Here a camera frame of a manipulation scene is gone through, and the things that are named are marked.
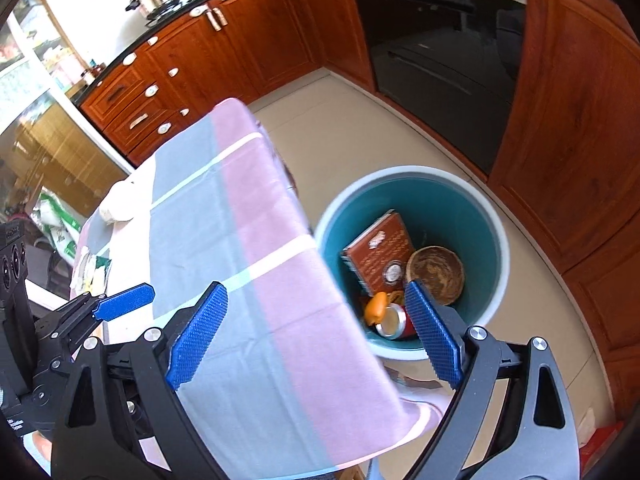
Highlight tall wooden cabinet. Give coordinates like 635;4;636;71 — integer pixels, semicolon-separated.
487;0;640;411

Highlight white framed sliding glass door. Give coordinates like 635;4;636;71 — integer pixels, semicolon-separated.
0;0;136;221

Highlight crumpled white tissue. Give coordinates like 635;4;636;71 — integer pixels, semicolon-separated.
99;177;153;223

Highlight person's left forearm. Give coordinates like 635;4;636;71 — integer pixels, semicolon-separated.
22;432;53;461

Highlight pink grey checked tablecloth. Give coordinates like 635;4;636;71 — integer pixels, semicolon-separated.
70;97;443;478

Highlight brown snack box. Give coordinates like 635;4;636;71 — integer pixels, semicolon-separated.
341;211;417;297

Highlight black built-in oven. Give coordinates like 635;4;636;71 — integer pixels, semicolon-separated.
345;0;528;176

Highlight white cabinet safety latches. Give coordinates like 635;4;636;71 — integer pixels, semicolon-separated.
122;0;361;136

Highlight red packet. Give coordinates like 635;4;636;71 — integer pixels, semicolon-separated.
580;420;626;466

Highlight red-brown wooden kitchen cabinets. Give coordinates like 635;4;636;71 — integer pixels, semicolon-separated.
77;0;376;158

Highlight white green snack wrapper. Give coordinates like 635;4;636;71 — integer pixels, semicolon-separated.
72;247;113;296

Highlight orange wrapper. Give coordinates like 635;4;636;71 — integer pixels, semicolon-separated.
363;291;396;326

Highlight brown paper bowl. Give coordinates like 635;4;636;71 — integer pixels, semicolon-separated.
405;246;466;307

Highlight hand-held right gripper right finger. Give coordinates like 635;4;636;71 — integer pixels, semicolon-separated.
404;281;581;480

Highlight red drink can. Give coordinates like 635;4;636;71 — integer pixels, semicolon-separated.
375;302;426;341

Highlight green white plastic bag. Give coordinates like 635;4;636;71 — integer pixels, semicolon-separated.
30;187;83;266

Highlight teal bin with white rim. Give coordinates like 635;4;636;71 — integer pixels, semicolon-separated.
314;165;511;361

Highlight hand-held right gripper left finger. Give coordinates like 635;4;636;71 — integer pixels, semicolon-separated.
50;281;229;480

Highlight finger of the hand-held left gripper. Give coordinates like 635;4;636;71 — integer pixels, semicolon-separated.
47;285;156;351

